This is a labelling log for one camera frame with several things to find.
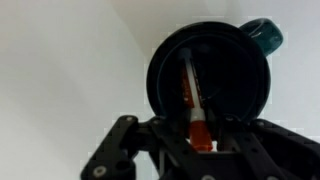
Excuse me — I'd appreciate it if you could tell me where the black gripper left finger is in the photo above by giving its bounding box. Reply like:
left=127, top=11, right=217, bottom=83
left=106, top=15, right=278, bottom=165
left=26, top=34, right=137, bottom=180
left=79, top=114, right=191, bottom=180

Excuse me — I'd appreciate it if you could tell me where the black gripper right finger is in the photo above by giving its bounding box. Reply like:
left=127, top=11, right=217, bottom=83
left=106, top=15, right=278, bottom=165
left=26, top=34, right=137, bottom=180
left=204, top=108, right=320, bottom=180

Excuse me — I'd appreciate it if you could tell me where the orange capped marker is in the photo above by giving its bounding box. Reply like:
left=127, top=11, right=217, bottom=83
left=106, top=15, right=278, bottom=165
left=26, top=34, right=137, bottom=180
left=178, top=48, right=213, bottom=152

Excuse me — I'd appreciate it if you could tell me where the dark teal ceramic mug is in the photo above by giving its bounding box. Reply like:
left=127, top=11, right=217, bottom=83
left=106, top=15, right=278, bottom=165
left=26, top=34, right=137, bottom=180
left=146, top=18, right=283, bottom=124

